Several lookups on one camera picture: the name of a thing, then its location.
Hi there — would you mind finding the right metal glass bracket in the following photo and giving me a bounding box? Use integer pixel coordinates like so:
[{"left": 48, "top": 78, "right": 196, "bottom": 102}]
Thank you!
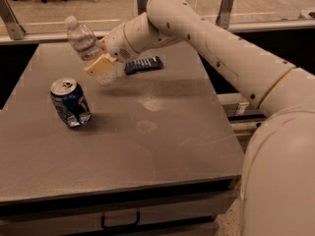
[{"left": 216, "top": 0, "right": 234, "bottom": 30}]

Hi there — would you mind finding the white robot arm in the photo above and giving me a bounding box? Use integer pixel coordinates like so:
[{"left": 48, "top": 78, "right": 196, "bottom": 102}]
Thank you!
[{"left": 93, "top": 0, "right": 315, "bottom": 236}]

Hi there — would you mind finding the metal glass bracket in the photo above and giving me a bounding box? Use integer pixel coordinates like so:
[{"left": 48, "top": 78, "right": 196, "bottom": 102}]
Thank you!
[
  {"left": 0, "top": 0, "right": 26, "bottom": 40},
  {"left": 135, "top": 0, "right": 150, "bottom": 17},
  {"left": 216, "top": 0, "right": 234, "bottom": 30}
]

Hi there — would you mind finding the dark blue snack packet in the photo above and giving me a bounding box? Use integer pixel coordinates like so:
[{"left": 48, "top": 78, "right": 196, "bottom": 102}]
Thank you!
[{"left": 124, "top": 56, "right": 163, "bottom": 75}]

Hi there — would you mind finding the grey cabinet drawer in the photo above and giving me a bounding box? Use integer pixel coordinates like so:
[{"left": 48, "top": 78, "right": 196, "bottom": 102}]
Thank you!
[{"left": 0, "top": 190, "right": 236, "bottom": 236}]

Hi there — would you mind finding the black drawer handle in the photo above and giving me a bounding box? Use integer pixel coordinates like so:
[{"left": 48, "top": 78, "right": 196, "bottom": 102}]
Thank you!
[{"left": 100, "top": 211, "right": 141, "bottom": 231}]

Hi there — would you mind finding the left metal glass bracket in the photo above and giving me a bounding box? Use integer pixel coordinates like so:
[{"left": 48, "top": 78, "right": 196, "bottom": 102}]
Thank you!
[{"left": 0, "top": 0, "right": 26, "bottom": 40}]

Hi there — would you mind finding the dented blue soda can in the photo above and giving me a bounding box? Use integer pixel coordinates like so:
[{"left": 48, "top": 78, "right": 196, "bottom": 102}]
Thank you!
[{"left": 50, "top": 78, "right": 92, "bottom": 128}]

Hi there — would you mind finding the clear plastic water bottle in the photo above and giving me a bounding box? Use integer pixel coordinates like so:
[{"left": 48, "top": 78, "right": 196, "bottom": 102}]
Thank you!
[{"left": 64, "top": 16, "right": 117, "bottom": 85}]

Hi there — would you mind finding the grey metal floor rail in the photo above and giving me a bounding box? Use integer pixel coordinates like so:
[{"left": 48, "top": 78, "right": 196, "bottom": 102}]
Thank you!
[{"left": 218, "top": 92, "right": 261, "bottom": 117}]

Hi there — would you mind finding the middle metal glass bracket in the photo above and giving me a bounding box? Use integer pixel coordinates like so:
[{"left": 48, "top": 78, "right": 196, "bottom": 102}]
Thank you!
[{"left": 135, "top": 0, "right": 150, "bottom": 17}]

